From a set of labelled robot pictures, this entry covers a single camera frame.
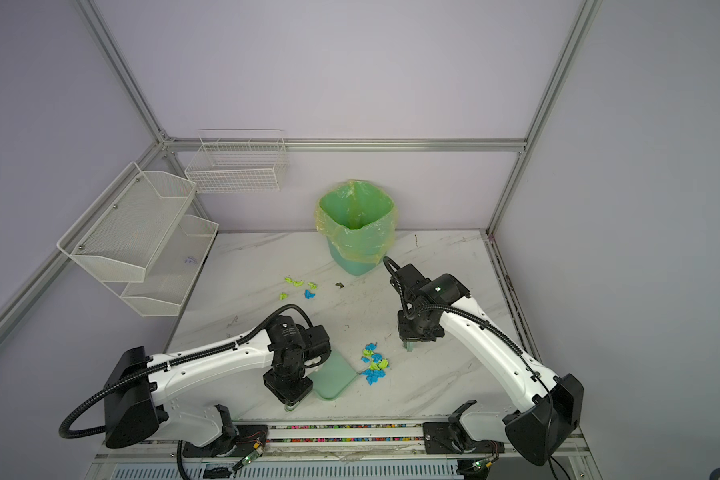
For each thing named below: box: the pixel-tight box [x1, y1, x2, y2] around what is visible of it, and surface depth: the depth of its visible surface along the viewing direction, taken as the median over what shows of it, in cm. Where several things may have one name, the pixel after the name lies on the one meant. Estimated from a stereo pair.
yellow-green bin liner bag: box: [314, 180, 398, 263], surface depth 99 cm
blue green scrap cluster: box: [361, 342, 389, 385], surface depth 86 cm
